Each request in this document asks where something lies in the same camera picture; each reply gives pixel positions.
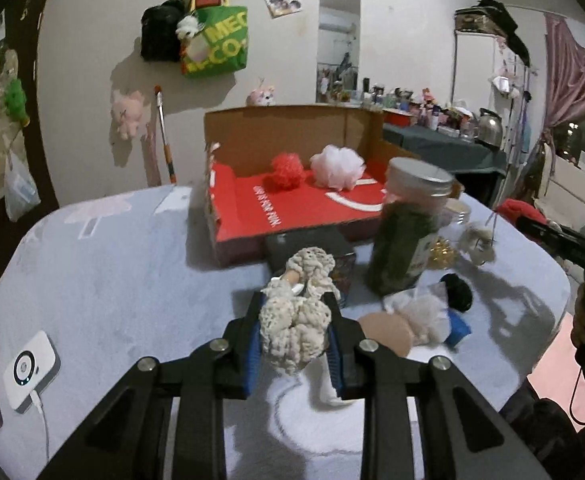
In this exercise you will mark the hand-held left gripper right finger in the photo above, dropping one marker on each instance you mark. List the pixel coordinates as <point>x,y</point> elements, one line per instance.
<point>335,360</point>

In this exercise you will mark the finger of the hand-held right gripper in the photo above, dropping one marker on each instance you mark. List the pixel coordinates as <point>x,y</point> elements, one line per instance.
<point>562,242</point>

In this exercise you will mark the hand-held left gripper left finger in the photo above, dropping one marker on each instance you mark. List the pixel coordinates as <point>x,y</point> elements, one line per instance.
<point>252,357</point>

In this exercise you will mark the cream crocheted scrunchie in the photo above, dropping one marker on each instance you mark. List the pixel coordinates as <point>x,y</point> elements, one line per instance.
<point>292,320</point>

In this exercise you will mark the beige makeup sponge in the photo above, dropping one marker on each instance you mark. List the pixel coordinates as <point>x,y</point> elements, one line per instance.
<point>383,332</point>

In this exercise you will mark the cream fuzzy scrunchie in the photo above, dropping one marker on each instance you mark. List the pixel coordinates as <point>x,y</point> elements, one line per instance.
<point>478,244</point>

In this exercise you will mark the white mesh pouf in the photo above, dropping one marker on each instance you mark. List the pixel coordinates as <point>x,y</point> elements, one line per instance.
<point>422,316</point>

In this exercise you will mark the black scrunchie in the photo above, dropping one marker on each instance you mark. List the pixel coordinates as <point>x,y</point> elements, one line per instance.
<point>457,291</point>

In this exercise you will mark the cardboard box with red lining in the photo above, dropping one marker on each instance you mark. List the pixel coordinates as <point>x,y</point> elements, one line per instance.
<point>297,207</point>

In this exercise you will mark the red bath pouf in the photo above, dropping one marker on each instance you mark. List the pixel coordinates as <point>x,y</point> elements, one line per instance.
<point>286,171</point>

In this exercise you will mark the white bath pouf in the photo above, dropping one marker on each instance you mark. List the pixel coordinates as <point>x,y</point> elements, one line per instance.
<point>337,166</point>

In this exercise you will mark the person's right hand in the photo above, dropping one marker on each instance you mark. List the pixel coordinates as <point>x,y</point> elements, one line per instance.
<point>583,317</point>

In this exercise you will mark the red cloth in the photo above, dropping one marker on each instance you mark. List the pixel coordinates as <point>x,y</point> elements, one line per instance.
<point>517,211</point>

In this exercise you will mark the white storage box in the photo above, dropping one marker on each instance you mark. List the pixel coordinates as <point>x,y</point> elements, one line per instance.
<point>567,185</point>

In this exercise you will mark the colourful patterned box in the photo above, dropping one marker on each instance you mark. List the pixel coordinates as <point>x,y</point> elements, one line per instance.
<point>343,270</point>

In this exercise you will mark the clear jar with gold pieces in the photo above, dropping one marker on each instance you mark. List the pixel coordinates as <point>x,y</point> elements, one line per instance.
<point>450,230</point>

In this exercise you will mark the person's dark clothing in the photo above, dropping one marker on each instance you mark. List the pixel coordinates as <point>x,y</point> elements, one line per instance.
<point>552,430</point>

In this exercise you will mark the metal kettle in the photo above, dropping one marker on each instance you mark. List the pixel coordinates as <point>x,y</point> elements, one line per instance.
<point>489,127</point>

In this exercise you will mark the jar of green dried leaves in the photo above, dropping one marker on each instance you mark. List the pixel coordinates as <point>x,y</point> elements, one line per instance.
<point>402,240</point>

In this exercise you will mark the desk with dark green cloth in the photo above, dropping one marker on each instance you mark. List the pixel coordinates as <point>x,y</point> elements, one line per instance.
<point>447,152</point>

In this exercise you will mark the metal clothes rack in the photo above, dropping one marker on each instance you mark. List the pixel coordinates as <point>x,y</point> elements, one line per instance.
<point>517,95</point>

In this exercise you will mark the light blue blanket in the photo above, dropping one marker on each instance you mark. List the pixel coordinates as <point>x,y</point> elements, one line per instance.
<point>122,270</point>

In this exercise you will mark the pink curtain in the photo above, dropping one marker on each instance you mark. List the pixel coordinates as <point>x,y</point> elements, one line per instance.
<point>577,75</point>

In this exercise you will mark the row of cosmetic bottles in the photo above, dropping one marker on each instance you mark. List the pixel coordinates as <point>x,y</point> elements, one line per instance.
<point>422,107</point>

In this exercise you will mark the red container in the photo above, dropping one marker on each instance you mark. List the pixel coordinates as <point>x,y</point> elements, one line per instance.
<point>400,117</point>

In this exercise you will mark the white power bank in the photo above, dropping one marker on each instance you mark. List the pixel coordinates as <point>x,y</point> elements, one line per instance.
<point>30,370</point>

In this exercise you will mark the black cloth on rack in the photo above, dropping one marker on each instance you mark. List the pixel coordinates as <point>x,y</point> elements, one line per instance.
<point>509,25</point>

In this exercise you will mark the patterned bag on rack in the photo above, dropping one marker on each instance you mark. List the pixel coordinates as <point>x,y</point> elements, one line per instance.
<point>474,20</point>

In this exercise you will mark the small pink plush figure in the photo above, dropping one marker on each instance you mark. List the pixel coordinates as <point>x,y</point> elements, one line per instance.
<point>261,95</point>

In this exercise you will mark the pink plush toy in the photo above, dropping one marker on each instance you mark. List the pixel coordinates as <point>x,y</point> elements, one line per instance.
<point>128,112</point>

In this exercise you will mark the hanging plastic bags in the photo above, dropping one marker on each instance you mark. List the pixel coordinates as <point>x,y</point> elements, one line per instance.
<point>20,185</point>

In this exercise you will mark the dark door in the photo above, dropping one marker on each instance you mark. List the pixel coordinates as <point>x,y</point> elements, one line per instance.
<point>47,135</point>

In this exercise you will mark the green tote bag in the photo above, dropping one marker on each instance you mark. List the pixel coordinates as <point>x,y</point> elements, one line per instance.
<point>222,42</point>

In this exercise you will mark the small white plush toy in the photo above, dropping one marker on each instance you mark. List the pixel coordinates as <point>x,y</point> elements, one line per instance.
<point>188,27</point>

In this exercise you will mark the black hanging bag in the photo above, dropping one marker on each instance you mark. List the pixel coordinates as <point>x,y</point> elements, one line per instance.
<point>158,30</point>

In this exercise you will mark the green plush toy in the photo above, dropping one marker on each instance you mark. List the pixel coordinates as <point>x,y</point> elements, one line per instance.
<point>15,100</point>

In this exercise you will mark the wall mirror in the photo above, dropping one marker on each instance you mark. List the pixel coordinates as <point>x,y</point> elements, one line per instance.
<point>337,40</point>

